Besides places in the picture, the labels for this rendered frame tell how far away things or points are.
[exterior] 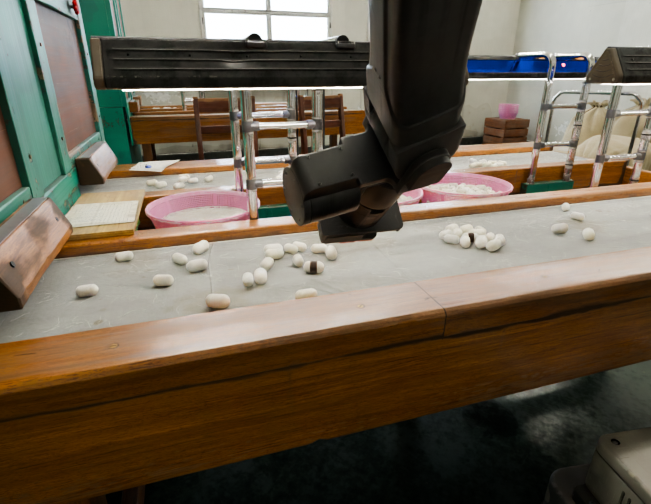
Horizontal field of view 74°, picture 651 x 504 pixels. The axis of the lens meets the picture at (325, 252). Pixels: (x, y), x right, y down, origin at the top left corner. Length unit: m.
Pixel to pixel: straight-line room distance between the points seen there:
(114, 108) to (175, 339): 2.91
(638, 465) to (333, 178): 0.73
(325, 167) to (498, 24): 7.11
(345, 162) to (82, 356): 0.37
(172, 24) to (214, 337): 5.34
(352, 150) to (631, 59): 0.85
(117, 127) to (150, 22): 2.53
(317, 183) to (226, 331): 0.26
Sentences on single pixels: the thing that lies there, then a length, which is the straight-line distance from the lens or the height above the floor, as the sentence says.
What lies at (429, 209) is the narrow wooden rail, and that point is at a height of 0.76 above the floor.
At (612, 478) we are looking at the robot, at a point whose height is 0.43.
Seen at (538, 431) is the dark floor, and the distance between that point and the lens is 1.65.
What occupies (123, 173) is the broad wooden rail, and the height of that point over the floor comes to 0.76.
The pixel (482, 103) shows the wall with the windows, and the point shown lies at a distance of 7.38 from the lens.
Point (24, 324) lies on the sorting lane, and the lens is 0.74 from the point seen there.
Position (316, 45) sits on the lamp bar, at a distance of 0.79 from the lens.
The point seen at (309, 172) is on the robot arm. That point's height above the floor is 0.98.
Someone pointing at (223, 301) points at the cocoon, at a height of 0.75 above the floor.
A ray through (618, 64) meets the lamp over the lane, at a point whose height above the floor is 1.08.
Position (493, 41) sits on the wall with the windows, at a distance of 7.41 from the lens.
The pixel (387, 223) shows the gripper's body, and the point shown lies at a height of 0.90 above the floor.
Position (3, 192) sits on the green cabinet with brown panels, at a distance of 0.87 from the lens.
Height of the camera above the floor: 1.07
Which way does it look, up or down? 23 degrees down
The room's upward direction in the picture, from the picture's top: straight up
